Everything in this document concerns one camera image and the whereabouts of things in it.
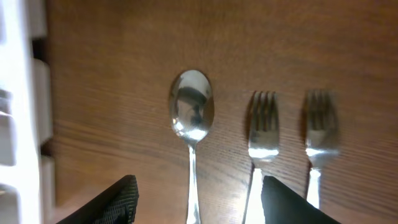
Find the steel fork inner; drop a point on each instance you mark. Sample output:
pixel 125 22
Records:
pixel 263 148

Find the steel fork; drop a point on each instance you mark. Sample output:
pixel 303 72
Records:
pixel 321 139
pixel 263 148

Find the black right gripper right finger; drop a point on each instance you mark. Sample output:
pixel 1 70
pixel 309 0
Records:
pixel 283 206

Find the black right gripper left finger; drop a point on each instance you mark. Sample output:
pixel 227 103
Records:
pixel 116 205

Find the white plastic cutlery tray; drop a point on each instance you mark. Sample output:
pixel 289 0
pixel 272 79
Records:
pixel 27 177

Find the steel fork outer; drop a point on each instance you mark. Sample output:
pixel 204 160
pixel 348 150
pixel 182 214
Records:
pixel 321 139

